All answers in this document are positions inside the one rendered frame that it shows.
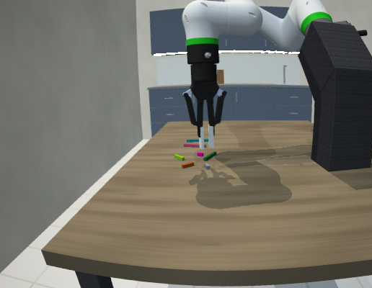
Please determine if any orange rod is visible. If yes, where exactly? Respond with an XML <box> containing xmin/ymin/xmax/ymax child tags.
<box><xmin>182</xmin><ymin>162</ymin><xmax>194</xmax><ymax>168</ymax></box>

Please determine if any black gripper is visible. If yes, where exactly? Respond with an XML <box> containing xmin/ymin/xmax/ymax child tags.
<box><xmin>182</xmin><ymin>64</ymin><xmax>227</xmax><ymax>149</ymax></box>

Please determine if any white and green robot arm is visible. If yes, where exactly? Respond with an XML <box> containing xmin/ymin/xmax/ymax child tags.
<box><xmin>182</xmin><ymin>0</ymin><xmax>351</xmax><ymax>65</ymax></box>

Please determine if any dark green rod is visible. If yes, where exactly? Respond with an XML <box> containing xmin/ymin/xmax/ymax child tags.
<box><xmin>203</xmin><ymin>151</ymin><xmax>216</xmax><ymax>161</ymax></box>

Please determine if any lime green rod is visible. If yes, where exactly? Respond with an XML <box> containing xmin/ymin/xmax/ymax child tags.
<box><xmin>174</xmin><ymin>154</ymin><xmax>185</xmax><ymax>161</ymax></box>

